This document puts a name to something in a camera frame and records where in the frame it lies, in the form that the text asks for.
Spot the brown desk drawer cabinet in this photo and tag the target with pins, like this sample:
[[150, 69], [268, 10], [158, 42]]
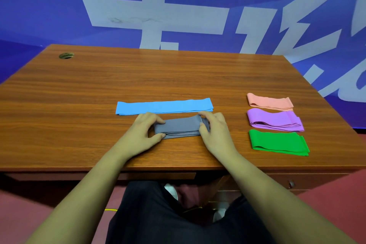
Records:
[[314, 181]]

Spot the person's right thumb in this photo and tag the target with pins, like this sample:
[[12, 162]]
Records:
[[203, 132]]

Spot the metal drawer lock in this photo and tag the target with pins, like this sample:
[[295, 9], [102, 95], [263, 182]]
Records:
[[291, 184]]

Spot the brown wooden desk drawer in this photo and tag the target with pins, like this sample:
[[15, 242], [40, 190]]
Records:
[[51, 176]]

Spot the green folded elastic band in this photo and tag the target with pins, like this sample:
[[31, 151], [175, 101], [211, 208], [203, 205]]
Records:
[[278, 141]]

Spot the person's right hand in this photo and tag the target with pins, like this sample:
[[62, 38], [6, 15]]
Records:
[[218, 138]]

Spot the blue elastic band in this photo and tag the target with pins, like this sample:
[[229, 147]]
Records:
[[164, 106]]

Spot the purple folded elastic band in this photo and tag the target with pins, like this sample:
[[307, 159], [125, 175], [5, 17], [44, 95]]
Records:
[[274, 120]]

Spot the pink folded elastic band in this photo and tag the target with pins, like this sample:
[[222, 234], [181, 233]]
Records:
[[270, 102]]

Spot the person's left thumb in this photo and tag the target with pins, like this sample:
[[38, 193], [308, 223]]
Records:
[[157, 138]]

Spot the person's left forearm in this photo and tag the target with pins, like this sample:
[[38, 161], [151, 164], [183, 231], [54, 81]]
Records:
[[83, 198]]

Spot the person's black trousers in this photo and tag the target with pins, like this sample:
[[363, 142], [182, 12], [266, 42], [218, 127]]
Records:
[[154, 218]]

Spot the grey elastic band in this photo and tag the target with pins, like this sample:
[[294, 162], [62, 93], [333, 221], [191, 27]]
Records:
[[180, 127]]

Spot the white shoe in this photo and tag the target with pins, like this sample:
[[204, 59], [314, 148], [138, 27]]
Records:
[[171, 191], [220, 212]]

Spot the person's left hand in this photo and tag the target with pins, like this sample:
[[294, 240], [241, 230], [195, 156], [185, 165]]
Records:
[[134, 139]]

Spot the person's right forearm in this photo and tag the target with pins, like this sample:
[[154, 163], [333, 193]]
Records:
[[274, 203]]

